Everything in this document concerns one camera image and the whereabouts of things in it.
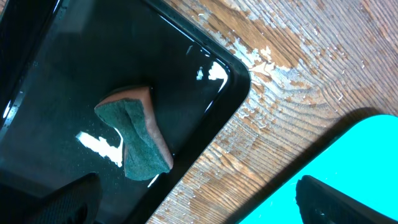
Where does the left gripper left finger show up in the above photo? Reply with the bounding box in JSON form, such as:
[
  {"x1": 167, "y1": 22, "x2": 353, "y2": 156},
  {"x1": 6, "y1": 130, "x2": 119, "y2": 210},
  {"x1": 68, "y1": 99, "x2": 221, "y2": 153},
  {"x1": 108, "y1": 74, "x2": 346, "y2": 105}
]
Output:
[{"x1": 21, "y1": 172, "x2": 103, "y2": 224}]

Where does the teal plastic tray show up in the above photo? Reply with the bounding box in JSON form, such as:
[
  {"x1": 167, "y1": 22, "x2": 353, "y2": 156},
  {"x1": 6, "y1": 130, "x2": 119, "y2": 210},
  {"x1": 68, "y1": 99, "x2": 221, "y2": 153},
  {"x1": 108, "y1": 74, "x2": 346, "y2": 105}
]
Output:
[{"x1": 242, "y1": 115, "x2": 397, "y2": 223}]

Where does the black plastic tray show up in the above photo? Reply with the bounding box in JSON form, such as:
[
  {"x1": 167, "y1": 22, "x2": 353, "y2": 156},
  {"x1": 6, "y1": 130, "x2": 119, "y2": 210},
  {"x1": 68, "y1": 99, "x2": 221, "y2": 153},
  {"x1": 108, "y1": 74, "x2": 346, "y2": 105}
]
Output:
[{"x1": 1, "y1": 1, "x2": 250, "y2": 223}]

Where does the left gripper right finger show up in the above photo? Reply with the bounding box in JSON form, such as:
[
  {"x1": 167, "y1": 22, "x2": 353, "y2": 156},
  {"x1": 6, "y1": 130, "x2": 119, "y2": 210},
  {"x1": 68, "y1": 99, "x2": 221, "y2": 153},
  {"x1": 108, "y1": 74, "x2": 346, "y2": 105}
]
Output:
[{"x1": 295, "y1": 175, "x2": 397, "y2": 224}]

